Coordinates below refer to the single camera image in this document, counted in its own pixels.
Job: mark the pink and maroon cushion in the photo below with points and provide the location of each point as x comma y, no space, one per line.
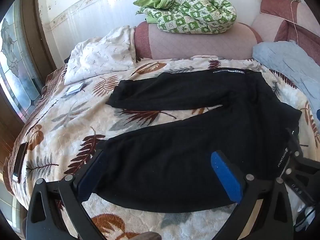
307,32

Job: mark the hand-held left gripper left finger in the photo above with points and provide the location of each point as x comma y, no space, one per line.
92,177

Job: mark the leaf print blanket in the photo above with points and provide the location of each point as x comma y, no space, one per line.
75,130

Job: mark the black phone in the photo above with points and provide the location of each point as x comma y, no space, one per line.
19,161

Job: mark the green checkered quilt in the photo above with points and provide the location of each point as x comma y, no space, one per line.
195,12

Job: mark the black pants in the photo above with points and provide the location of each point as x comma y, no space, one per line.
175,155

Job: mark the white sprig print pillow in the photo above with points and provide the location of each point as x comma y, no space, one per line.
100,55

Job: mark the stained glass window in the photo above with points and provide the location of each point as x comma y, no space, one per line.
15,62

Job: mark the small grey card packet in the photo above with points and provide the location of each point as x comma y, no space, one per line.
74,89

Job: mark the light blue quilt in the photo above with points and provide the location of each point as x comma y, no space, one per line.
287,60

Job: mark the brown wooden window frame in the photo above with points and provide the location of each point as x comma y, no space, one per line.
42,30

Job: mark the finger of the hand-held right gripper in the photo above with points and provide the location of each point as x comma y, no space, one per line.
296,142

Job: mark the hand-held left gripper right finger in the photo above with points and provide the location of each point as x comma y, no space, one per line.
226,178

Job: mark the pink padded headboard cushion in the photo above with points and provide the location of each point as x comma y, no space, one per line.
195,45

